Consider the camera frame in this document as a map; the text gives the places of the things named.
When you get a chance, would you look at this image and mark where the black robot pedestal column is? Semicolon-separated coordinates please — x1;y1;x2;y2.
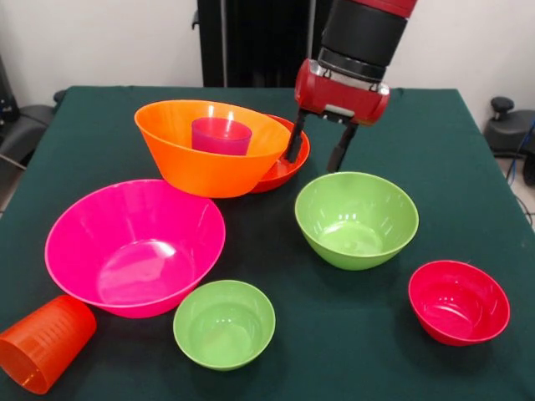
191;0;338;89

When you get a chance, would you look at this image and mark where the red-orange cup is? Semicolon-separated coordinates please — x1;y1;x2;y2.
0;294;98;395

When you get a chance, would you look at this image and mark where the large orange bowl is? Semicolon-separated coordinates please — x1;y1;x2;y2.
134;99;293;199

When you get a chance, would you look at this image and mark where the red-orange bowl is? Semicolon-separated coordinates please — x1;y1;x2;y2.
250;114;312;194

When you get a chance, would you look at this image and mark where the black pedestal leg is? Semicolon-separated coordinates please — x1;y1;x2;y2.
483;96;535;187
0;104;55;168

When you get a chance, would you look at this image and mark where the small green bowl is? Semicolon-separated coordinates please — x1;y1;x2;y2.
172;279;277;372

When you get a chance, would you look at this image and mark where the purple cup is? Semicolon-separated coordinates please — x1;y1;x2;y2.
191;117;253;157

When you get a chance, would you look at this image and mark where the large green bowl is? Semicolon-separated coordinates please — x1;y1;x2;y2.
294;170;420;272

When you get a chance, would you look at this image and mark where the small pink bowl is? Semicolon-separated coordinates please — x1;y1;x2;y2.
408;260;512;348

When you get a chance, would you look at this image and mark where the large pink bowl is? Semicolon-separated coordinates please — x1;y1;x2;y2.
44;179;227;319

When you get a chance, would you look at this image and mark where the dark green table cloth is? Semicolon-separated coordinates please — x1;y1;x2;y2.
0;85;535;401

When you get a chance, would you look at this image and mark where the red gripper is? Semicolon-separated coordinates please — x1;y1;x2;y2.
285;58;391;174

